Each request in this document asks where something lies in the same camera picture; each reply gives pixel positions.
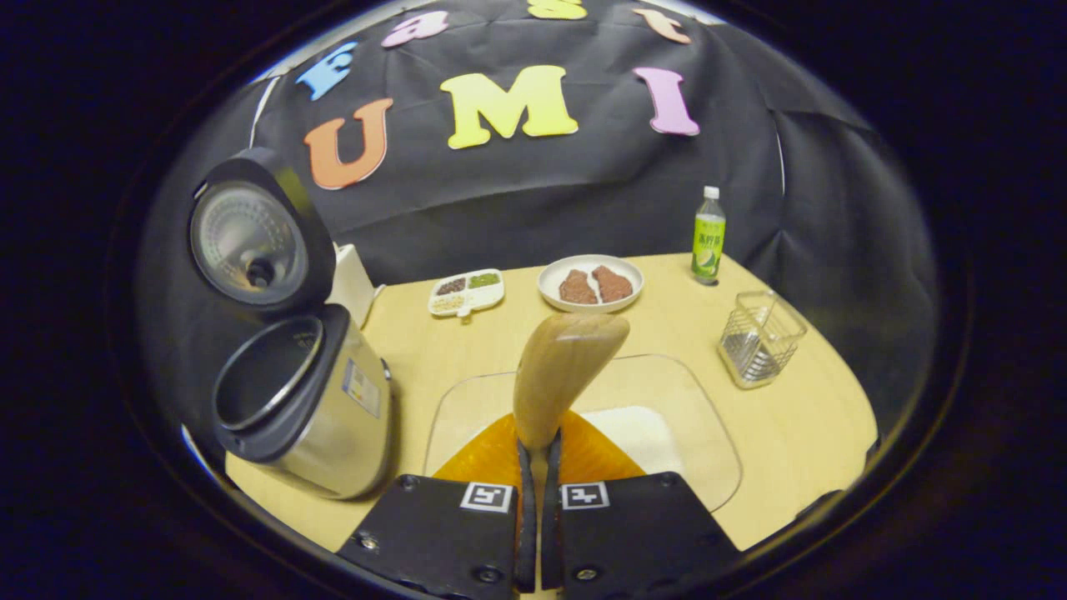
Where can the white round plate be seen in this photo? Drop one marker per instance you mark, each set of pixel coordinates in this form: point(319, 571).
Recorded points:
point(588, 263)

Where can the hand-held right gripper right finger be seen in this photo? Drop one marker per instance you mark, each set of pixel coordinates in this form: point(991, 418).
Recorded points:
point(550, 517)

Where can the wooden spoon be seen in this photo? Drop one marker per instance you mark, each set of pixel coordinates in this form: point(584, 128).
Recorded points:
point(567, 358)

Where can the brown meat piece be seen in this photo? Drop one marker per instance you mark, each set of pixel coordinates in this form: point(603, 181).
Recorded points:
point(577, 287)
point(613, 285)

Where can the black backdrop cloth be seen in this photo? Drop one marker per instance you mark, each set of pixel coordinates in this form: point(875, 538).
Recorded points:
point(583, 192)

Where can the dark grey rice cooker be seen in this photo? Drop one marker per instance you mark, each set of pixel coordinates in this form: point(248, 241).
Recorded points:
point(333, 417)

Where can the green drink bottle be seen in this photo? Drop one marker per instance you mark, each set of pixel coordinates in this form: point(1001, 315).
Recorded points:
point(708, 242)

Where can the white toaster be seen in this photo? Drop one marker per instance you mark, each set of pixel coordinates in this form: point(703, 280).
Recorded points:
point(354, 287)

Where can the clear rice container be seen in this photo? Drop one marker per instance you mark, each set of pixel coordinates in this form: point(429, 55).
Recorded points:
point(692, 450)

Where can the white divided bean dish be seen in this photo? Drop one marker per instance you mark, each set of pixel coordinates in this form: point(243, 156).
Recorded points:
point(492, 293)

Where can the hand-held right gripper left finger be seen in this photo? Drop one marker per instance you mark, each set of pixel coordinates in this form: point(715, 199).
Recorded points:
point(527, 517)

